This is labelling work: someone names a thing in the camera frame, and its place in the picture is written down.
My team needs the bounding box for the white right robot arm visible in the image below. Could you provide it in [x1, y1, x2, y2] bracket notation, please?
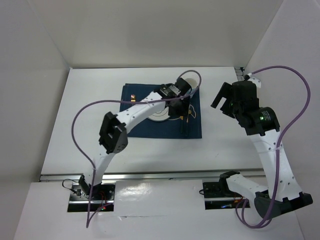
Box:
[211, 81, 313, 221]

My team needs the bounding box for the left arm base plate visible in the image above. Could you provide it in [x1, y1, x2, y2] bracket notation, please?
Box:
[67, 181, 116, 213]

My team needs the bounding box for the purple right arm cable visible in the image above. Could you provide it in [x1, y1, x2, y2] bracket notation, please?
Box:
[234, 65, 312, 229]

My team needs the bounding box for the gold spoon green handle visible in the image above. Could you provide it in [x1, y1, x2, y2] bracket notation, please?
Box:
[179, 116, 184, 134]

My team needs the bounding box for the gold fork green handle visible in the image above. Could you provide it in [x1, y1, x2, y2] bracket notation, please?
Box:
[184, 103, 197, 138]

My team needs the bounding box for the gold knife green handle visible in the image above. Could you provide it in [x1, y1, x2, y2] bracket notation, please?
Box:
[130, 94, 136, 103]

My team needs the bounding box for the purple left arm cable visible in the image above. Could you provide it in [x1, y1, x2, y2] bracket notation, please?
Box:
[71, 69, 203, 229]

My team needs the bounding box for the light blue mug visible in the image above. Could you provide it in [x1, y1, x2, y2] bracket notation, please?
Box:
[184, 78, 198, 94]

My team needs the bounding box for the navy blue cloth placemat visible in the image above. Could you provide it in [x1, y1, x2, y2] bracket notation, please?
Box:
[121, 83, 202, 139]

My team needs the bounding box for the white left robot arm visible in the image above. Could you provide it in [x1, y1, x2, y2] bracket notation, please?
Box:
[79, 77, 192, 200]

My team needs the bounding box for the aluminium front rail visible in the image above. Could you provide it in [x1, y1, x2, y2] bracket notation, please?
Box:
[39, 168, 268, 182]

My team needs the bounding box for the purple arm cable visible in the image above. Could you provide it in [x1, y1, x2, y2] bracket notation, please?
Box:
[71, 69, 203, 229]
[234, 65, 312, 229]

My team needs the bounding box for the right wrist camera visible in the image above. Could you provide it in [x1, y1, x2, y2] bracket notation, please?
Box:
[244, 73, 262, 89]

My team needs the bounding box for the white patterned plate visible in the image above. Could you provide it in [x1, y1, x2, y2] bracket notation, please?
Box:
[148, 107, 171, 122]

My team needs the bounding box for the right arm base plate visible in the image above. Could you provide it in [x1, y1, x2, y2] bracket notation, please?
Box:
[199, 180, 245, 210]

